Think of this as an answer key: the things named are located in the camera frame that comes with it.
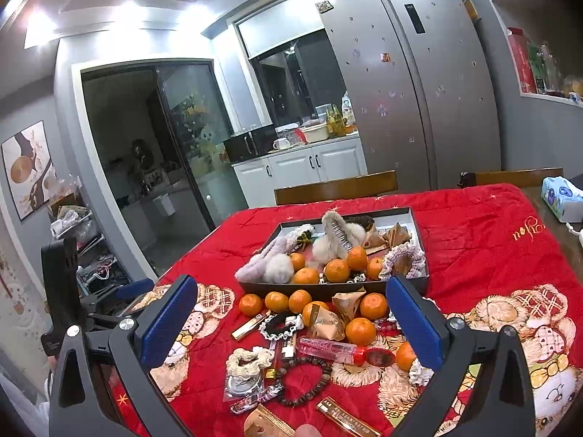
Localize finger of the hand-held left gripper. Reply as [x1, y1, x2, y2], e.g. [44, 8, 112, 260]
[89, 290, 160, 327]
[82, 277, 156, 310]

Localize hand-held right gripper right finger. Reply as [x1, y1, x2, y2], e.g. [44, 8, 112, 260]
[385, 275, 536, 437]

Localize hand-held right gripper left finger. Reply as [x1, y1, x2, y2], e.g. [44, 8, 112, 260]
[49, 274, 199, 437]

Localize pink and white lace scrunchie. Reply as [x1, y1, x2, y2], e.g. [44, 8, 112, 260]
[379, 242, 426, 280]

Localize black shallow box tray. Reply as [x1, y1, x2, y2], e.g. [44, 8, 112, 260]
[237, 207, 430, 302]

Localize person's left forearm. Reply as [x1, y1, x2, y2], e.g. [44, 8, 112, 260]
[0, 355, 58, 437]

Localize storage rack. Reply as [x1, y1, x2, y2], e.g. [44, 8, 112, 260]
[48, 191, 133, 315]

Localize round red compact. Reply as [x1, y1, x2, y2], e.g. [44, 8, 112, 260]
[353, 346, 397, 367]

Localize white ruffled scrunchie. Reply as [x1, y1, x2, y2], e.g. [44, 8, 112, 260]
[407, 357, 435, 387]

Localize cream scrunchie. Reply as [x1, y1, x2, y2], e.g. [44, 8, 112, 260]
[226, 347, 274, 378]

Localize white trash bin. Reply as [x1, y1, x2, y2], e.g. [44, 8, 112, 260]
[152, 193, 176, 218]

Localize clear pink bottle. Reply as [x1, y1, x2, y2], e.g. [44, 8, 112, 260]
[298, 336, 358, 365]

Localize packaged round silver compact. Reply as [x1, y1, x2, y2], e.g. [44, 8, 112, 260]
[223, 371, 267, 399]

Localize red printed blanket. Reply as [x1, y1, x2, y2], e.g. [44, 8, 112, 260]
[107, 183, 583, 437]

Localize black scrunchie with white trim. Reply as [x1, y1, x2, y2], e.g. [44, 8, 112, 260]
[259, 312, 305, 340]

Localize brown fluffy hair clip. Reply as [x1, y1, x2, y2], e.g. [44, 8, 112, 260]
[348, 216, 376, 237]

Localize striped wrapped bar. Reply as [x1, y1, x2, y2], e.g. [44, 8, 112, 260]
[230, 385, 285, 416]

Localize beige fluffy hair clip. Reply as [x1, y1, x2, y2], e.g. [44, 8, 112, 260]
[305, 241, 340, 269]

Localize flat gold bar case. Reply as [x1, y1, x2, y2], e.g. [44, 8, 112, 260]
[316, 397, 382, 437]

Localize lavender plush hair band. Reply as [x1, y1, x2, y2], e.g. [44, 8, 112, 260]
[234, 232, 301, 283]

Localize white fluffy claw clip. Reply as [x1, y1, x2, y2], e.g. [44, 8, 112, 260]
[310, 212, 365, 265]

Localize white fluffy pompom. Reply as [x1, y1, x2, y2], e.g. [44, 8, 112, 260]
[264, 255, 294, 284]

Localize golden comb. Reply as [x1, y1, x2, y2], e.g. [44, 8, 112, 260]
[243, 404, 297, 437]

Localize white lace headband with bow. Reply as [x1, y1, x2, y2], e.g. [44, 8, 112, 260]
[285, 223, 320, 249]

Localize wooden chair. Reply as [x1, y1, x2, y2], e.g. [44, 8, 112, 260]
[274, 170, 399, 205]
[458, 168, 564, 188]

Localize sliding glass door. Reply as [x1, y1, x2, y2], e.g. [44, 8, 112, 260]
[155, 61, 238, 233]

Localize plush toy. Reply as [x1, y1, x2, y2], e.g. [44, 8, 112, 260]
[196, 123, 219, 158]

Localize black microwave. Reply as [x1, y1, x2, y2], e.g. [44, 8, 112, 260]
[223, 126, 278, 163]

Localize white kitchen cabinet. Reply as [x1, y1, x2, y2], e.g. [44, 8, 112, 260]
[231, 133, 369, 208]

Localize blue tissue pack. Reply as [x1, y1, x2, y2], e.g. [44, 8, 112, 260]
[541, 177, 583, 224]

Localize beige basin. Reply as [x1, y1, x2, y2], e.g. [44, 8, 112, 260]
[301, 124, 329, 143]

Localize silver double-door refrigerator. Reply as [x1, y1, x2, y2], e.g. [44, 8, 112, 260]
[319, 0, 502, 189]

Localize dark kitchen window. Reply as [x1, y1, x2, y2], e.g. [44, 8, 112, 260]
[248, 29, 349, 130]

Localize tall red box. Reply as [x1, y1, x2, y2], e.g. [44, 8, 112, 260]
[506, 27, 538, 94]

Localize green box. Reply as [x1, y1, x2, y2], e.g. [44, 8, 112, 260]
[528, 44, 547, 92]

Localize clear plastic bottle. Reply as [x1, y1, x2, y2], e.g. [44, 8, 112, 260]
[541, 42, 559, 89]

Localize brown bead bracelet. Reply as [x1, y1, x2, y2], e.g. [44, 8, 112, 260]
[276, 356, 333, 408]

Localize framed wall picture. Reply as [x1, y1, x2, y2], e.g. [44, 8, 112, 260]
[1, 121, 58, 221]

